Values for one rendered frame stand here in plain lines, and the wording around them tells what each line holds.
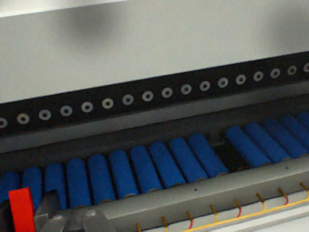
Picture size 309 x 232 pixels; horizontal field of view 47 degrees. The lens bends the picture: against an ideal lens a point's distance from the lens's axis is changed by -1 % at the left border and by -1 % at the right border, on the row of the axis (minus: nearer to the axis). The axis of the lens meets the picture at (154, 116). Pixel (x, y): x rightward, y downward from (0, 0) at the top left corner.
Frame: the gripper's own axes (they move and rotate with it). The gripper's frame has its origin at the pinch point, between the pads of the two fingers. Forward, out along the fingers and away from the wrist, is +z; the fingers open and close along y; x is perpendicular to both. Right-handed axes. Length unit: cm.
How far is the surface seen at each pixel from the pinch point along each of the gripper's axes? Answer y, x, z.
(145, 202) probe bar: 8.2, -1.2, 4.0
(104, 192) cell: 5.3, -0.2, 6.4
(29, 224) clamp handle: 0.4, 0.4, -0.8
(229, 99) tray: 20.2, 5.3, 12.7
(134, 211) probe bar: 7.2, -1.4, 3.5
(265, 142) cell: 21.2, 0.7, 8.2
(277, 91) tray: 25.9, 5.2, 12.8
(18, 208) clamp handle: -0.1, 1.5, -0.7
